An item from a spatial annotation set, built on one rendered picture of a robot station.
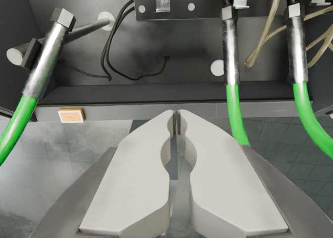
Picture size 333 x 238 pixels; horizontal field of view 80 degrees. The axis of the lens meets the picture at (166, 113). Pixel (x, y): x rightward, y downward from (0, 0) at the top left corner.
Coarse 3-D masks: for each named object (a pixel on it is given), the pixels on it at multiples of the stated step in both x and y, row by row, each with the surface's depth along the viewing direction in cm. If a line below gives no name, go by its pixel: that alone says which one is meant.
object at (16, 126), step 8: (24, 96) 20; (24, 104) 19; (32, 104) 20; (16, 112) 19; (24, 112) 19; (32, 112) 20; (16, 120) 19; (24, 120) 19; (8, 128) 19; (16, 128) 19; (24, 128) 20; (0, 136) 19; (8, 136) 18; (16, 136) 19; (0, 144) 18; (8, 144) 18; (0, 152) 18; (8, 152) 18; (0, 160) 18
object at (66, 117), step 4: (80, 108) 45; (76, 112) 44; (64, 116) 44; (68, 116) 44; (72, 116) 44; (76, 116) 44; (64, 120) 45; (68, 120) 45; (72, 120) 45; (76, 120) 45; (80, 120) 45; (84, 120) 46
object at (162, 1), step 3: (159, 0) 21; (162, 0) 21; (165, 0) 21; (168, 0) 21; (159, 3) 21; (162, 3) 21; (165, 3) 21; (168, 3) 21; (159, 6) 21; (162, 6) 21; (165, 6) 21; (168, 6) 21
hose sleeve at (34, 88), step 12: (60, 24) 20; (48, 36) 20; (60, 36) 20; (48, 48) 20; (60, 48) 21; (36, 60) 20; (48, 60) 20; (36, 72) 20; (48, 72) 20; (36, 84) 20; (36, 96) 20
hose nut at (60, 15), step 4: (56, 8) 20; (60, 8) 20; (56, 12) 20; (60, 12) 20; (64, 12) 20; (68, 12) 21; (52, 16) 20; (56, 16) 20; (60, 16) 20; (64, 16) 20; (68, 16) 21; (72, 16) 21; (52, 20) 20; (56, 20) 20; (60, 20) 20; (64, 20) 20; (68, 20) 21; (72, 20) 21; (64, 24) 20; (68, 24) 21; (72, 24) 21; (68, 28) 21; (72, 28) 22
